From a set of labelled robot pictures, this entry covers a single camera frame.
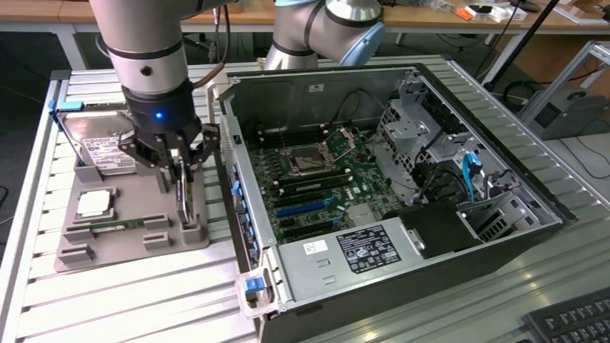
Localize black tripod pole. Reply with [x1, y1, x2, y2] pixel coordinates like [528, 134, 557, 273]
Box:
[480, 0, 562, 90]

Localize grey control box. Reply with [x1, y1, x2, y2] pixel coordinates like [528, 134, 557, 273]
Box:
[516, 85, 610, 142]

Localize vented silver disk bay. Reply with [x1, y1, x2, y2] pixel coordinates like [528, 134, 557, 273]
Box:
[455, 192, 544, 244]

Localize green motherboard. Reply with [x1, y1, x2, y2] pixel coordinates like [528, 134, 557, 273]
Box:
[240, 123, 411, 247]

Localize silver CPU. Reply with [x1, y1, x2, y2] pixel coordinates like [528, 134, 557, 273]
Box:
[74, 192, 114, 218]

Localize black wire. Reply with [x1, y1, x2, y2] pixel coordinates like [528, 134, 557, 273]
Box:
[332, 89, 377, 126]

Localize grey parts rack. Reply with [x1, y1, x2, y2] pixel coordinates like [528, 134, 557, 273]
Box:
[52, 124, 212, 274]

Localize orange and white box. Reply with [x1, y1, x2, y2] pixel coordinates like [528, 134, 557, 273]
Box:
[455, 5, 496, 23]

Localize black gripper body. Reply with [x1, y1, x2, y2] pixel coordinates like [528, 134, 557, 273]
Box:
[121, 81, 205, 144]

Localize green RAM stick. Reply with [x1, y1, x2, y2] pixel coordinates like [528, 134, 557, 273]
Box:
[89, 218, 146, 233]

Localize silver socket cover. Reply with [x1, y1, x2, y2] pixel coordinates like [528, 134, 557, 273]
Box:
[321, 126, 357, 162]

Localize black RAM slot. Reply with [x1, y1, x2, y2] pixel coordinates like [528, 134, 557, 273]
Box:
[273, 166, 344, 182]
[275, 169, 348, 184]
[260, 130, 328, 143]
[259, 126, 327, 139]
[261, 134, 331, 147]
[257, 123, 324, 135]

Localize silver disk bay cage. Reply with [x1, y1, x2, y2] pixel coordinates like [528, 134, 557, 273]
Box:
[375, 98, 480, 208]

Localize CPU socket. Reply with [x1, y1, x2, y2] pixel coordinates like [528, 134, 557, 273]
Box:
[283, 146, 331, 178]

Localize green graphics card with fan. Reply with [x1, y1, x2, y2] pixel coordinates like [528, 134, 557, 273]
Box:
[169, 148, 201, 228]

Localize black keyboard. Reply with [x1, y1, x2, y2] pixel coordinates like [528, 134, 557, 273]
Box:
[517, 288, 610, 343]

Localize hard disk drive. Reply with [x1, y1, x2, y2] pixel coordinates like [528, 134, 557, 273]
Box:
[48, 101, 129, 169]

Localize silver hard disk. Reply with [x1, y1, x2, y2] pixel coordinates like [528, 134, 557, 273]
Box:
[61, 111, 149, 177]

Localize dark RAM stick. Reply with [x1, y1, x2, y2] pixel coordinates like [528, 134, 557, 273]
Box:
[277, 174, 353, 197]

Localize white papers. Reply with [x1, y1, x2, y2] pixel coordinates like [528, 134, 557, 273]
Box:
[551, 3, 610, 26]

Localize black open PC case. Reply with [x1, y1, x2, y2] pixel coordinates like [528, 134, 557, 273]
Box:
[204, 62, 580, 343]

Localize grey power supply unit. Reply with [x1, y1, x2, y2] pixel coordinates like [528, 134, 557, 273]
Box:
[275, 217, 425, 304]

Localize blue case latch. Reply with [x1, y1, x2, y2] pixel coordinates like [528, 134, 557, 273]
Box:
[241, 278, 265, 300]

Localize blue wire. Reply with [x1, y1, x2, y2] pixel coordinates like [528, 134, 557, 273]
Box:
[459, 151, 483, 205]

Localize brown wooden block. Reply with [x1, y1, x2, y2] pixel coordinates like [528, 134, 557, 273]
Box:
[571, 0, 610, 14]

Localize black expansion slot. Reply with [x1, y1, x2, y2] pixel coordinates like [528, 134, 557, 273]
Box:
[272, 192, 325, 210]
[284, 220, 337, 240]

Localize wooden desk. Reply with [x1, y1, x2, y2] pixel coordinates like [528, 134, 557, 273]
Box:
[0, 0, 277, 71]
[383, 0, 610, 89]

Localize black plastic shroud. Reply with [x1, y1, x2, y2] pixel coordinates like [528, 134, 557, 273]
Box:
[381, 205, 483, 260]

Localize silver chipset heatsink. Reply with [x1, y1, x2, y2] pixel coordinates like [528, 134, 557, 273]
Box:
[344, 205, 381, 225]

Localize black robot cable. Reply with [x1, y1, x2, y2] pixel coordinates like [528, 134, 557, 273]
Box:
[192, 0, 234, 89]

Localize aluminium profile frame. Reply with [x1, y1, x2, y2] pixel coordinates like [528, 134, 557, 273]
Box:
[547, 39, 610, 108]

